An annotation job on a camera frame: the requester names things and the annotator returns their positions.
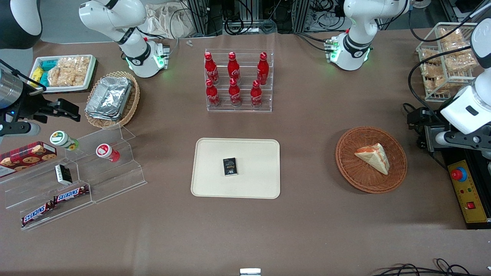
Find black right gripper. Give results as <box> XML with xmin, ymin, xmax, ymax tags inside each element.
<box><xmin>14</xmin><ymin>87</ymin><xmax>81</xmax><ymax>124</ymax></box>

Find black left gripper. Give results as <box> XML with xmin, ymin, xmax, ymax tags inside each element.
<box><xmin>407</xmin><ymin>107</ymin><xmax>448</xmax><ymax>152</ymax></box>

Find triangle sandwich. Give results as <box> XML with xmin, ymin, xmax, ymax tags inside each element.
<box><xmin>354</xmin><ymin>143</ymin><xmax>390</xmax><ymax>175</ymax></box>

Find white rectangular snack tray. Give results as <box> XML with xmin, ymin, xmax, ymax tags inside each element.
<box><xmin>28</xmin><ymin>54</ymin><xmax>97</xmax><ymax>94</ymax></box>

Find oval light wicker basket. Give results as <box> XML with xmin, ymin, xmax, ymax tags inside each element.
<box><xmin>84</xmin><ymin>71</ymin><xmax>140</xmax><ymax>129</ymax></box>

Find round brown wicker basket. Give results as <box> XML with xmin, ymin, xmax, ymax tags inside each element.
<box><xmin>335</xmin><ymin>126</ymin><xmax>408</xmax><ymax>194</ymax></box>

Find beige plastic tray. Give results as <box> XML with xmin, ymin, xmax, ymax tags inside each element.
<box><xmin>191</xmin><ymin>138</ymin><xmax>281</xmax><ymax>199</ymax></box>

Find green-lid drink cup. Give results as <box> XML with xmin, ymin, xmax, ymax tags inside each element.
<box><xmin>50</xmin><ymin>131</ymin><xmax>80</xmax><ymax>151</ymax></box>

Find clear bag of rice crackers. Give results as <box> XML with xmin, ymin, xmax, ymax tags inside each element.
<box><xmin>48</xmin><ymin>56</ymin><xmax>91</xmax><ymax>87</ymax></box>

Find clear bag of fried snacks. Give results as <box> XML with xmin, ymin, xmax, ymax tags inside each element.
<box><xmin>445</xmin><ymin>50</ymin><xmax>478</xmax><ymax>72</ymax></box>
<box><xmin>438</xmin><ymin>28</ymin><xmax>465</xmax><ymax>53</ymax></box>
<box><xmin>420</xmin><ymin>61</ymin><xmax>442</xmax><ymax>78</ymax></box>
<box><xmin>425</xmin><ymin>77</ymin><xmax>448</xmax><ymax>93</ymax></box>

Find stack of foil trays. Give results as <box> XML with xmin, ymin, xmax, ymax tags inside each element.
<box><xmin>85</xmin><ymin>76</ymin><xmax>133</xmax><ymax>122</ymax></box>

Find red cookie box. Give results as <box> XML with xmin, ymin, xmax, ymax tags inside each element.
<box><xmin>0</xmin><ymin>141</ymin><xmax>58</xmax><ymax>178</ymax></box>

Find red-lid drink cup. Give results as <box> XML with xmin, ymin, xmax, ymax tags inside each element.
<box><xmin>96</xmin><ymin>143</ymin><xmax>120</xmax><ymax>163</ymax></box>

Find small black white box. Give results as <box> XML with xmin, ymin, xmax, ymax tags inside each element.
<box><xmin>54</xmin><ymin>164</ymin><xmax>73</xmax><ymax>186</ymax></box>

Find snickers bar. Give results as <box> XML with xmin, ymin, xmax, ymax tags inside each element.
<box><xmin>53</xmin><ymin>185</ymin><xmax>90</xmax><ymax>204</ymax></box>
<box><xmin>21</xmin><ymin>202</ymin><xmax>55</xmax><ymax>226</ymax></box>

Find clear acrylic stepped shelf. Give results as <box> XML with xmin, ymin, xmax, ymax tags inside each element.
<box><xmin>0</xmin><ymin>124</ymin><xmax>147</xmax><ymax>231</ymax></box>

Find black yellow control box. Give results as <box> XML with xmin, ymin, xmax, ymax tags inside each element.
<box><xmin>440</xmin><ymin>149</ymin><xmax>491</xmax><ymax>230</ymax></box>

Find beige cloth bag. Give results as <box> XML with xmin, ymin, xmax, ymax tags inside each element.
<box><xmin>143</xmin><ymin>3</ymin><xmax>197</xmax><ymax>39</ymax></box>

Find red cola bottle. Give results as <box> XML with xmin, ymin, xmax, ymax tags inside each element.
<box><xmin>227</xmin><ymin>52</ymin><xmax>241</xmax><ymax>82</ymax></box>
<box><xmin>250</xmin><ymin>80</ymin><xmax>264</xmax><ymax>109</ymax></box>
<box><xmin>204</xmin><ymin>52</ymin><xmax>219</xmax><ymax>85</ymax></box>
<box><xmin>228</xmin><ymin>78</ymin><xmax>242</xmax><ymax>107</ymax></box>
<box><xmin>205</xmin><ymin>79</ymin><xmax>221</xmax><ymax>108</ymax></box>
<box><xmin>257</xmin><ymin>52</ymin><xmax>270</xmax><ymax>85</ymax></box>

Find clear acrylic bottle rack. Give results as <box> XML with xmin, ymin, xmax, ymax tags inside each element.
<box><xmin>204</xmin><ymin>48</ymin><xmax>274</xmax><ymax>113</ymax></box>

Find small black snack box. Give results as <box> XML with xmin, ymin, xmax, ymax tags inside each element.
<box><xmin>223</xmin><ymin>157</ymin><xmax>238</xmax><ymax>177</ymax></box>

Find white wire rack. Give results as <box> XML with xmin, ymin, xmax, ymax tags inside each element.
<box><xmin>416</xmin><ymin>22</ymin><xmax>481</xmax><ymax>102</ymax></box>

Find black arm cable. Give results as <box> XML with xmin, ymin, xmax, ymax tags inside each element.
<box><xmin>407</xmin><ymin>0</ymin><xmax>491</xmax><ymax>115</ymax></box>

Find black base cables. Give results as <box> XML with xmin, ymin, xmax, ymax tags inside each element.
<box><xmin>295</xmin><ymin>31</ymin><xmax>331</xmax><ymax>53</ymax></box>

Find black floor cables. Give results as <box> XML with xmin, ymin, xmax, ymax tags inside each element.
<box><xmin>371</xmin><ymin>258</ymin><xmax>478</xmax><ymax>276</ymax></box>

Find aluminium frame structure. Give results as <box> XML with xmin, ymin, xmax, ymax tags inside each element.
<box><xmin>183</xmin><ymin>0</ymin><xmax>346</xmax><ymax>36</ymax></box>

